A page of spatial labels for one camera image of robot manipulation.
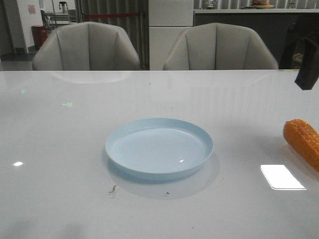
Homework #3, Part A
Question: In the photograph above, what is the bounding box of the red wall notice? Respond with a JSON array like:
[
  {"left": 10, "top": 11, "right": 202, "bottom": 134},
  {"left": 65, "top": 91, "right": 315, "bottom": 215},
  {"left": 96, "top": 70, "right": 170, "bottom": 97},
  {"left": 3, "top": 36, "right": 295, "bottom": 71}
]
[{"left": 28, "top": 4, "right": 35, "bottom": 14}]

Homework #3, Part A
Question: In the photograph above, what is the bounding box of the orange toy corn cob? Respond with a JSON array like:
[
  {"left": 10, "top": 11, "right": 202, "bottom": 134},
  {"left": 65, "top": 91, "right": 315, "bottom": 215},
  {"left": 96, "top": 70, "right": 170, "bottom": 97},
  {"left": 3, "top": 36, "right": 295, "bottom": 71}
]
[{"left": 283, "top": 119, "right": 319, "bottom": 171}]

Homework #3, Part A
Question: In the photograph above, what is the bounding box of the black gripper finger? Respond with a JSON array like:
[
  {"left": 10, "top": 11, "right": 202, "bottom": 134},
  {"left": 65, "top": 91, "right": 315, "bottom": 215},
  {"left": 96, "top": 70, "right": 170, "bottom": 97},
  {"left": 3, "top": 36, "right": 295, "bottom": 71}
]
[{"left": 295, "top": 37, "right": 319, "bottom": 90}]

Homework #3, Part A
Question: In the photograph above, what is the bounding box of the light blue round plate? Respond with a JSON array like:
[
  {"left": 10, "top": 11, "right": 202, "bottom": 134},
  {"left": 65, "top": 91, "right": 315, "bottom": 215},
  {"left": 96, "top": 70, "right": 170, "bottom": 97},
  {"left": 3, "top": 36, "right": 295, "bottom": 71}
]
[{"left": 105, "top": 118, "right": 214, "bottom": 181}]

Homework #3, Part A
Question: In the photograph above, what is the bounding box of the fruit bowl on counter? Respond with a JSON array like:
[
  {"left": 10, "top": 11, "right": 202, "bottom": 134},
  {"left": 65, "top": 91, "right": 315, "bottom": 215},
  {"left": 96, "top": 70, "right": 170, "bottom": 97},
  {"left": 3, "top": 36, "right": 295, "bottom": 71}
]
[{"left": 251, "top": 0, "right": 274, "bottom": 9}]

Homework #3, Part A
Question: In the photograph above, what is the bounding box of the metal barrier post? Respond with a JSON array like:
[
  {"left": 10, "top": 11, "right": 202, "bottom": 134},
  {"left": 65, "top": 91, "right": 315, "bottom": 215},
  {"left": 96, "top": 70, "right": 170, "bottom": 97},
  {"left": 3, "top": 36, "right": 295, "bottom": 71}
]
[{"left": 140, "top": 11, "right": 147, "bottom": 70}]

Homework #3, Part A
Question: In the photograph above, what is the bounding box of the dark grey counter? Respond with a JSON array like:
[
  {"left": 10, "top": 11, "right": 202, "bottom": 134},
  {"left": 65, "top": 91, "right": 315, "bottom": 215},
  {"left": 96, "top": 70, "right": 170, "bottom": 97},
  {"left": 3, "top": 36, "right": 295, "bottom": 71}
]
[{"left": 193, "top": 8, "right": 319, "bottom": 69}]

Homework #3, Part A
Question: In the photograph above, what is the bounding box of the red barrier belt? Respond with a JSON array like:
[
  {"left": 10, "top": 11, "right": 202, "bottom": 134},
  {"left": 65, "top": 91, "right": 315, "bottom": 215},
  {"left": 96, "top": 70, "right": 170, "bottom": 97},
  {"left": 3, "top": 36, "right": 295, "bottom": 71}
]
[{"left": 85, "top": 12, "right": 141, "bottom": 18}]

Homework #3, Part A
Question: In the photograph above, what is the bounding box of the red trash bin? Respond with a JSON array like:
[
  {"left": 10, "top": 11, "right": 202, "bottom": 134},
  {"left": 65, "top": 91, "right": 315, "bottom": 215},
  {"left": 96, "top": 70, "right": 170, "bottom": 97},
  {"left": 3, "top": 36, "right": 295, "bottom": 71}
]
[{"left": 31, "top": 25, "right": 48, "bottom": 50}]

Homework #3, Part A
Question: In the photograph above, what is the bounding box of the right beige upholstered chair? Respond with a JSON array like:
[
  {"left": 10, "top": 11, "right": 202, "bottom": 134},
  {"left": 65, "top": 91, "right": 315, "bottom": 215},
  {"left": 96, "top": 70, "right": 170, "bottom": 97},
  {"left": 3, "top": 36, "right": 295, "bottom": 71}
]
[{"left": 163, "top": 23, "right": 279, "bottom": 71}]

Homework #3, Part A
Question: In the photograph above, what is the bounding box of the olive cushion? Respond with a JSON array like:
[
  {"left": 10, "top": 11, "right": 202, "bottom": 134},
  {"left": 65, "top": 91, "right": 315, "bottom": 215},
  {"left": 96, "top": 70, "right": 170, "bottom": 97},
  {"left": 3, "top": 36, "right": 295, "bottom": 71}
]
[{"left": 292, "top": 53, "right": 304, "bottom": 69}]

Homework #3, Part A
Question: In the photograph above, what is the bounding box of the white cabinet with drawers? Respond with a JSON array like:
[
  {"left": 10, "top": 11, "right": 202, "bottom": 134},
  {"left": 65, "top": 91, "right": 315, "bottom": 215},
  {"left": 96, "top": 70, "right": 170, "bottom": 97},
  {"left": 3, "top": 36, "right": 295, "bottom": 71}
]
[{"left": 149, "top": 0, "right": 194, "bottom": 70}]

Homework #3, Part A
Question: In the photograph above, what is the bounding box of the beige upholstered chair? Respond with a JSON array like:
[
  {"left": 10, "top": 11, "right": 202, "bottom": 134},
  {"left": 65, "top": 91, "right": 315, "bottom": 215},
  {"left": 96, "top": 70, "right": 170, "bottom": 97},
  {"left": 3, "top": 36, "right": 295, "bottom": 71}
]
[
  {"left": 32, "top": 21, "right": 140, "bottom": 71},
  {"left": 163, "top": 23, "right": 279, "bottom": 71}
]

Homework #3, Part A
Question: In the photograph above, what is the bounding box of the left beige upholstered chair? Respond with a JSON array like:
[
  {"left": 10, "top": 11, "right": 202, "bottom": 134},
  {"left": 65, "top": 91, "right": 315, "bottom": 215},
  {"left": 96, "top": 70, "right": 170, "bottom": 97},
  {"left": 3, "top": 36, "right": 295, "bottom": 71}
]
[{"left": 32, "top": 21, "right": 140, "bottom": 71}]

